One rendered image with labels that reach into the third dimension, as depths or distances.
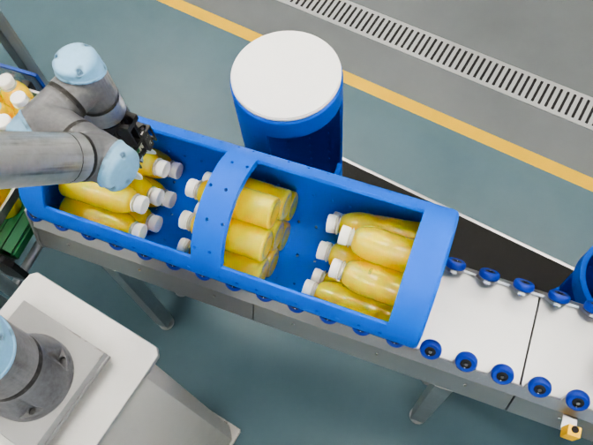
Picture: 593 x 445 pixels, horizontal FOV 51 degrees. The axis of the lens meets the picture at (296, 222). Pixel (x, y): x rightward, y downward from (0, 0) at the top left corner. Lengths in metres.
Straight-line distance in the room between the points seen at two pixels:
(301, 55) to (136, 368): 0.87
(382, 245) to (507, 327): 0.39
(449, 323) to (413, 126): 1.47
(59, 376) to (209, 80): 2.01
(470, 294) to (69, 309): 0.84
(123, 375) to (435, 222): 0.63
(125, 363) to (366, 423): 1.25
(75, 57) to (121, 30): 2.19
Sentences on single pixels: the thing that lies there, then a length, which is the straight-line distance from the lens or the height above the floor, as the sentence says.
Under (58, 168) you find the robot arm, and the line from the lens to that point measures 0.91.
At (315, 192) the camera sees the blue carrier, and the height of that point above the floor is 1.05.
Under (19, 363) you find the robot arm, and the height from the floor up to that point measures 1.34.
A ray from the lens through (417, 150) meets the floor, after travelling 2.68.
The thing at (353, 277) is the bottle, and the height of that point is 1.14.
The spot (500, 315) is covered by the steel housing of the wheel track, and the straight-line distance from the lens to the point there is 1.44.
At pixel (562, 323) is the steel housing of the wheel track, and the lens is 1.47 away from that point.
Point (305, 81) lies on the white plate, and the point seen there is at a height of 1.04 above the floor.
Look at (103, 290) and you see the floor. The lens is 2.56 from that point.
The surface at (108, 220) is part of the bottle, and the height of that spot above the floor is 1.09.
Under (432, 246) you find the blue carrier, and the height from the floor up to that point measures 1.23.
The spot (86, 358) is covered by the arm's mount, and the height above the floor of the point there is 1.18.
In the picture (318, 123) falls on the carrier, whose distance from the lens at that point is 1.54.
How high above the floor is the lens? 2.26
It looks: 64 degrees down
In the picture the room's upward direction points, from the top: 8 degrees counter-clockwise
